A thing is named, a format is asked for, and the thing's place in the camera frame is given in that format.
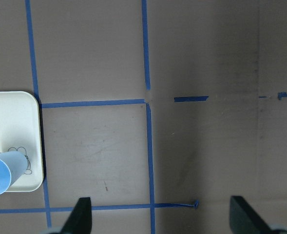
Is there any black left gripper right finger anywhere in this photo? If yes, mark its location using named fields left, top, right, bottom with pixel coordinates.
left=230, top=195, right=282, bottom=234

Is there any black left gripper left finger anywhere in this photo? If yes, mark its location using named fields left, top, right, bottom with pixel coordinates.
left=60, top=197, right=92, bottom=234

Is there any blue plastic cup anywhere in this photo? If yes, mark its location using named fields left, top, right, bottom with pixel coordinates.
left=0, top=151, right=28, bottom=195

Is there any cream plastic tray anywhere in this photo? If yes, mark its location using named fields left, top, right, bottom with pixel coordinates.
left=0, top=91, right=44, bottom=192

